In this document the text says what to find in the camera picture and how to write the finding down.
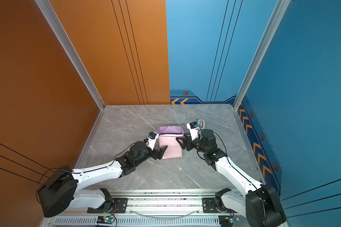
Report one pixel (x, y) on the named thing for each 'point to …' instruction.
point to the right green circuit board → (227, 220)
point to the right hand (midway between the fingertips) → (180, 137)
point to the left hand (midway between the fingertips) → (162, 142)
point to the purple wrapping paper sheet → (167, 136)
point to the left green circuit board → (105, 220)
